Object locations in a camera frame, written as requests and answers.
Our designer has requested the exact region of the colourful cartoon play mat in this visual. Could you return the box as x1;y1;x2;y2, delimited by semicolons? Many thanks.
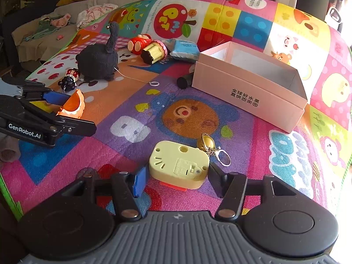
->
1;0;351;217

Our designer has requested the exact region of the red hooded doll figure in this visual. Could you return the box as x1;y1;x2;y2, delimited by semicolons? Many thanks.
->
127;34;152;55

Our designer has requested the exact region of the black cylinder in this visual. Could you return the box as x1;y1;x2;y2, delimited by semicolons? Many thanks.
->
177;73;194;89

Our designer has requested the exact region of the white pink crumpled cloth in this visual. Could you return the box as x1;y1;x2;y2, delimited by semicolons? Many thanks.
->
76;4;118;30

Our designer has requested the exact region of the pink plush on sofa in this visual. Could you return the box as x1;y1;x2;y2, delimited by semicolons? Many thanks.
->
50;13;71;28

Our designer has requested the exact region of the white pull string with ring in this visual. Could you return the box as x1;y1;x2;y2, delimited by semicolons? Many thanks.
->
114;66;161;88

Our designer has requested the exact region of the pudding cup toy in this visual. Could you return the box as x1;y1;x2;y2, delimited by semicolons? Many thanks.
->
141;40;168;65

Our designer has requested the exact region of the grey sofa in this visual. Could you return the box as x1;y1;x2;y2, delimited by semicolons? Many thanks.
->
11;0;139;63

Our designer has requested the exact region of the orange pumpkin shell toy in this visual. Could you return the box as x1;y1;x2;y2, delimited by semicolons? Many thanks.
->
57;89;85;119

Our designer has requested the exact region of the black plush toy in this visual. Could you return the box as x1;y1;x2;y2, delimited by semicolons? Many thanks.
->
76;22;119;81

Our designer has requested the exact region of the yellow toast toy keychain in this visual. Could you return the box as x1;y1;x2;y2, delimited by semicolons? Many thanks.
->
148;141;209;189

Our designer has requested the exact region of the small black figure keychain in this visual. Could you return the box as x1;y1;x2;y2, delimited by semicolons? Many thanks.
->
58;69;81;92

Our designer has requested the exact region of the blue tissue pack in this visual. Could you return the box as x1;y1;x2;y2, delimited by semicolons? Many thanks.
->
170;39;200;63

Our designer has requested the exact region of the pink cardboard box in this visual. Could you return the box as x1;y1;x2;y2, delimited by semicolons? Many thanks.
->
192;42;307;133

